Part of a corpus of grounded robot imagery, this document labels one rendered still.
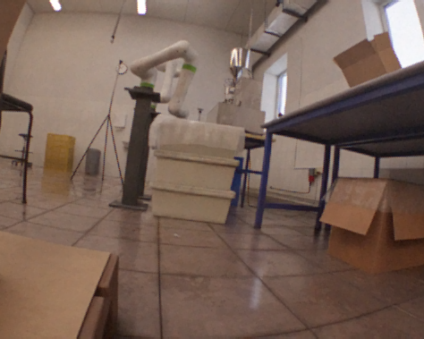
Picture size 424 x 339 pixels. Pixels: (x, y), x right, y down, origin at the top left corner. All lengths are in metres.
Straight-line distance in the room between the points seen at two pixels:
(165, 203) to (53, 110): 5.55
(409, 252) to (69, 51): 7.53
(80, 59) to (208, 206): 6.05
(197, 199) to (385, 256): 1.21
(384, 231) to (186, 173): 1.26
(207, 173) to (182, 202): 0.26
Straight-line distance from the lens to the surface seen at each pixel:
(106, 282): 0.40
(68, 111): 6.72
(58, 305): 0.33
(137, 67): 1.99
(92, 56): 7.06
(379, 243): 1.12
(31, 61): 7.82
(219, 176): 1.71
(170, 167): 1.71
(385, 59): 1.25
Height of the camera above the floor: 0.33
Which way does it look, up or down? 2 degrees up
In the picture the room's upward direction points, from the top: 7 degrees clockwise
